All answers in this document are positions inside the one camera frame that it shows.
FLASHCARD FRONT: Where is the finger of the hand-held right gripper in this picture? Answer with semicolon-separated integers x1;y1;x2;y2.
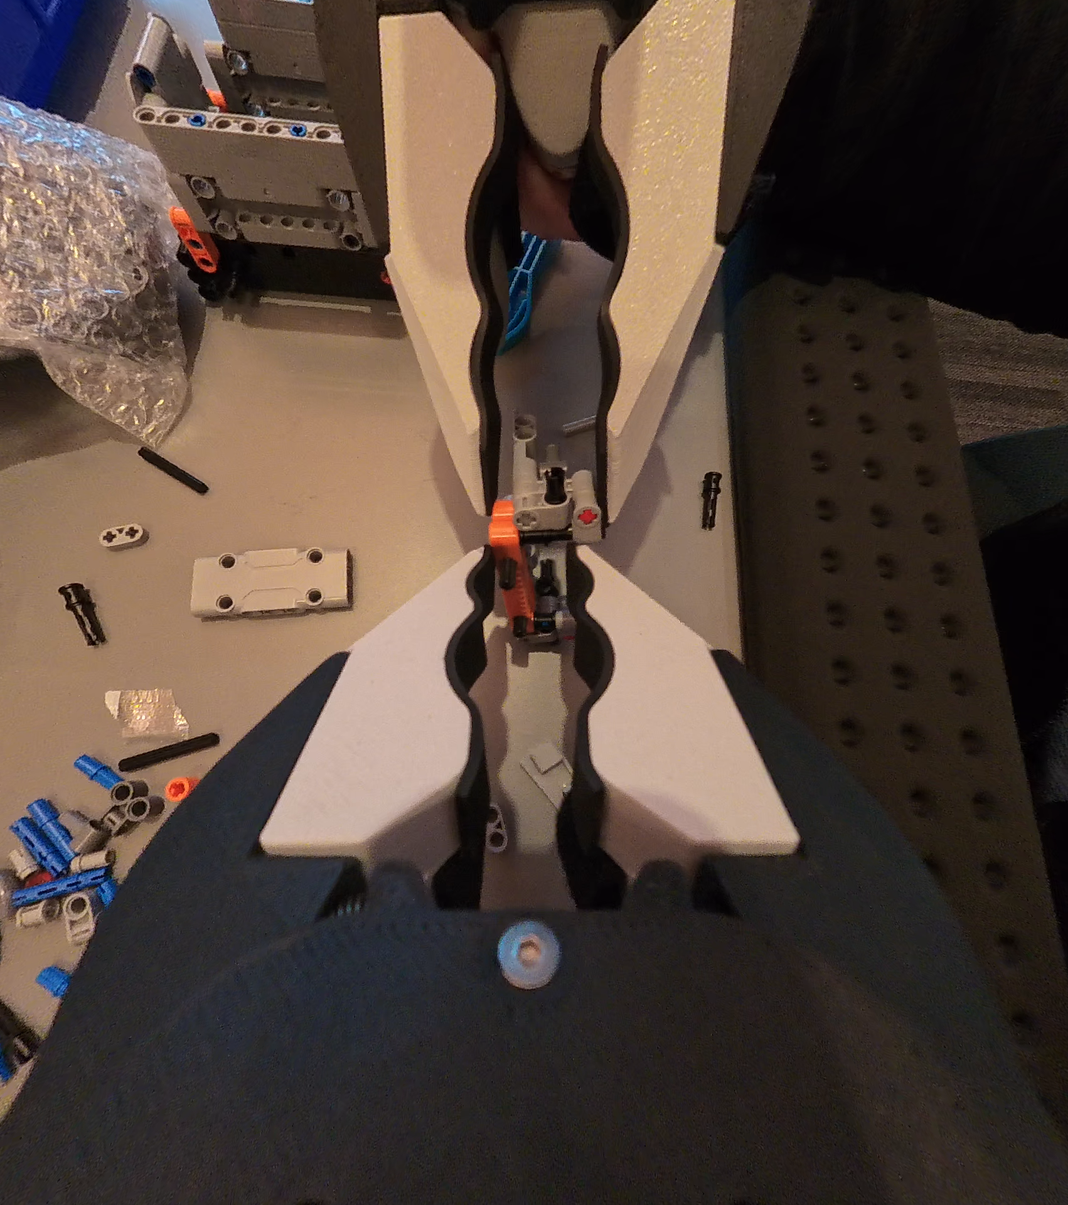
593;0;738;519
379;13;506;518

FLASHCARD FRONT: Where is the black brick axle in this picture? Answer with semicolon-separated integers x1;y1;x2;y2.
137;446;212;497
118;733;221;773

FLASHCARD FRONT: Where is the person's right hand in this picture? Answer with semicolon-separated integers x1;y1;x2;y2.
521;157;614;245

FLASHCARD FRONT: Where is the orange grey toy brick assembly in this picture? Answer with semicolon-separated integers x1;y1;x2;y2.
489;413;611;646

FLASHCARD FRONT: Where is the grey desk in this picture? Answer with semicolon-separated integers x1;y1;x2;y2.
0;0;743;1130

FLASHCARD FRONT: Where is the clear plastic scrap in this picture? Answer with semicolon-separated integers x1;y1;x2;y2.
105;689;190;741

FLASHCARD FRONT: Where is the grey flat motor brick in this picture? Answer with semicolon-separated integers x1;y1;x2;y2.
190;550;354;618

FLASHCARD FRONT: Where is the grey motorised brick model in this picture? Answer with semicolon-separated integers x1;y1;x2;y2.
129;0;394;302

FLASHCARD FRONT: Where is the teal blade brick piece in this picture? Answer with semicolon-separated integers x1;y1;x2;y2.
497;234;550;358

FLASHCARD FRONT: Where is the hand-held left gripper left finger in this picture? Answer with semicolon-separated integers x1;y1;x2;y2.
257;550;498;909

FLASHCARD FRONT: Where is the pile of loose brick parts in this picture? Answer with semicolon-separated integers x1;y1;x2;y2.
0;749;205;1094

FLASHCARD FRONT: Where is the bubble wrap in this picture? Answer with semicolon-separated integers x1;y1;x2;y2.
0;67;193;447

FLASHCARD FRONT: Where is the person's right forearm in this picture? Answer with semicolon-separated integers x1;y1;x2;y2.
752;0;1068;362

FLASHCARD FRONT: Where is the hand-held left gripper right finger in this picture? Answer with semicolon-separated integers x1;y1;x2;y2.
563;547;802;909

